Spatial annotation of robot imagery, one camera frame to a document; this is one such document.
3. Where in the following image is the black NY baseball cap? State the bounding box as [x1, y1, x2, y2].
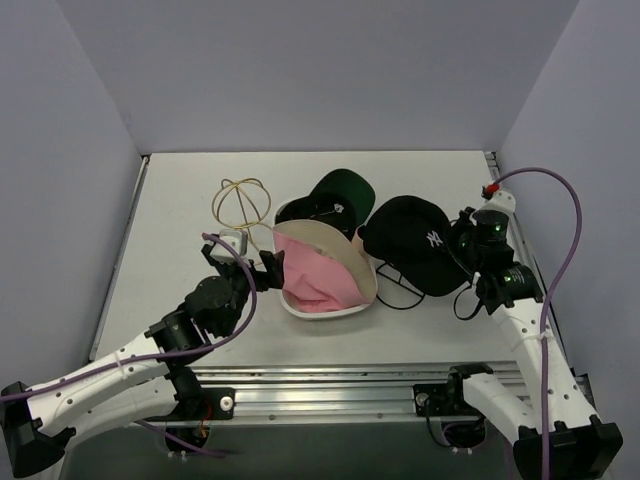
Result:
[358, 195, 468, 297]

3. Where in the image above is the pink bucket hat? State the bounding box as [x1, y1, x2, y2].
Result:
[272, 220, 378, 319]

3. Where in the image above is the black cap green brim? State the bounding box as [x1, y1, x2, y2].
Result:
[275, 168, 376, 241]

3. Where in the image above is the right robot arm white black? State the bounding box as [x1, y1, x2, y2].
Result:
[416, 208, 623, 479]

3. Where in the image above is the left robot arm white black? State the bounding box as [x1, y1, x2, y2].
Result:
[1, 251, 285, 478]

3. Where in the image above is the white perforated tray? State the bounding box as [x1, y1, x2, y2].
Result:
[272, 197, 378, 320]

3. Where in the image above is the beige cloth hat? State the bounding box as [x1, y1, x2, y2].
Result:
[351, 225, 366, 255]

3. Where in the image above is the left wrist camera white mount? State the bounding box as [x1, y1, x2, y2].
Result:
[201, 229, 248, 265]

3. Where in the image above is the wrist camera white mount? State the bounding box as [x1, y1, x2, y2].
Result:
[201, 229, 248, 265]
[480, 183, 516, 215]

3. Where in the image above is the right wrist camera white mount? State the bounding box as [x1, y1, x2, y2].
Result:
[480, 183, 516, 215]

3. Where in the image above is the gold wire hat stand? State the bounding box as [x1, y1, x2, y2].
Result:
[210, 177, 273, 251]

